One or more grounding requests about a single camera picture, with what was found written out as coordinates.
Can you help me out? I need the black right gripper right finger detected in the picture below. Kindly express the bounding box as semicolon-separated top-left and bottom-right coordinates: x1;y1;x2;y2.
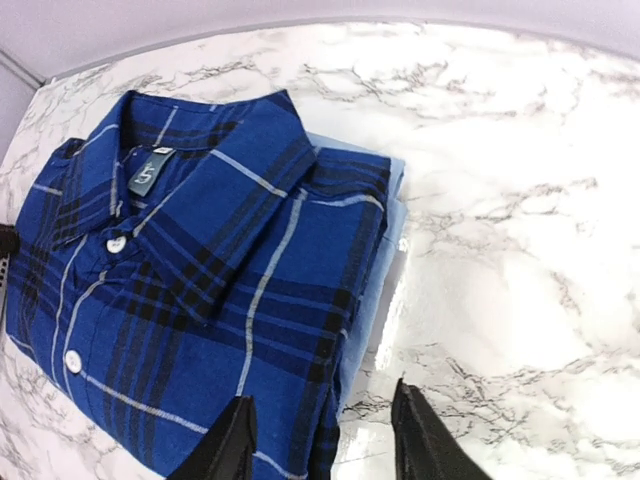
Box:
391;378;488;480

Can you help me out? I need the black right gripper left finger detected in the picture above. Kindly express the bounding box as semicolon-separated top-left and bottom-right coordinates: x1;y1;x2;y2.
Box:
172;396;258;480

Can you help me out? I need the blue plaid long sleeve shirt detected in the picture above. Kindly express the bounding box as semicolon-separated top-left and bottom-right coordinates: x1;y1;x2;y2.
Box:
6;91;391;479

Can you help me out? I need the light blue shirt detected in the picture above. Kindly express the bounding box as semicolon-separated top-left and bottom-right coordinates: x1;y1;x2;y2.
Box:
336;158;407;414

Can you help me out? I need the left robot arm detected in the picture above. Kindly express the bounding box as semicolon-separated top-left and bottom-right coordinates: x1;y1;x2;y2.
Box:
0;224;20;305

